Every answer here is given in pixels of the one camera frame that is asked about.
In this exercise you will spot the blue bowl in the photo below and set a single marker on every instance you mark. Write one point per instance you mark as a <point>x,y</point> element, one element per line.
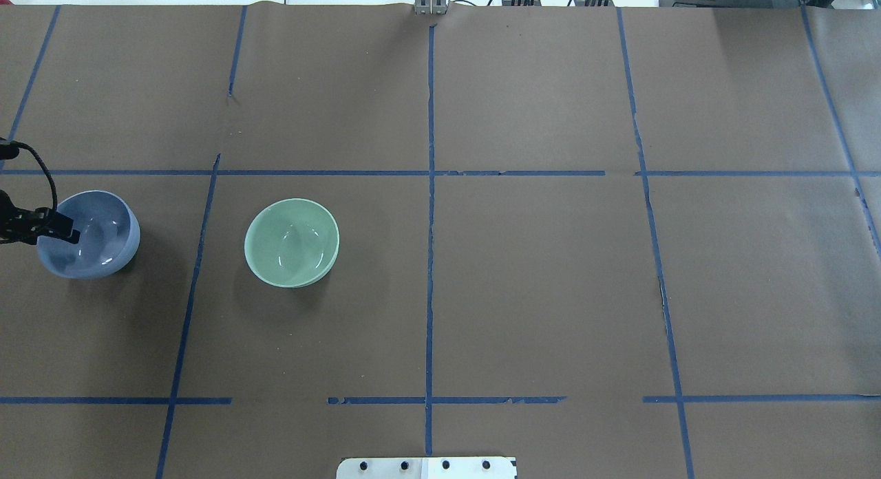
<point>109,236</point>

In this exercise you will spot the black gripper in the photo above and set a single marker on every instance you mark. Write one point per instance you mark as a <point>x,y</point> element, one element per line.
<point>33,224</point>

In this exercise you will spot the green bowl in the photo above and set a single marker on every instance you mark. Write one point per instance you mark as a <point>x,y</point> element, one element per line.
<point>292,243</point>

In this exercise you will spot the brown paper table cover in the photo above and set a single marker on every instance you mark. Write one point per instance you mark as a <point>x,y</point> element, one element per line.
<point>613,243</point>

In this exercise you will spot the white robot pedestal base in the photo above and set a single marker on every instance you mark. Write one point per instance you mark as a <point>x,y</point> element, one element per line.
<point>429,467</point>

